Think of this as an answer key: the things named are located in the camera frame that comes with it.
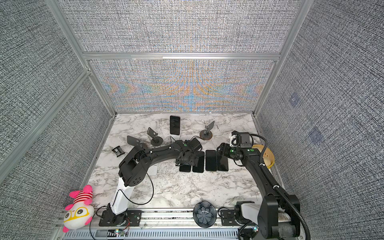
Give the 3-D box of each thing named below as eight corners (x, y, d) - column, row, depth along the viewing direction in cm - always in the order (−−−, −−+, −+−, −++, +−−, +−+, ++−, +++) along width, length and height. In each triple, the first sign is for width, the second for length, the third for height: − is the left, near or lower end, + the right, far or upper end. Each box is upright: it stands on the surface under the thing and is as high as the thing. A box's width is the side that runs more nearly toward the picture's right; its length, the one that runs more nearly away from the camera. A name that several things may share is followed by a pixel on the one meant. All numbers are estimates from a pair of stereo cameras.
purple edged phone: (171, 136, 108) (168, 120, 94) (173, 131, 111) (170, 115, 98) (179, 138, 107) (178, 122, 94) (181, 132, 110) (180, 116, 97)
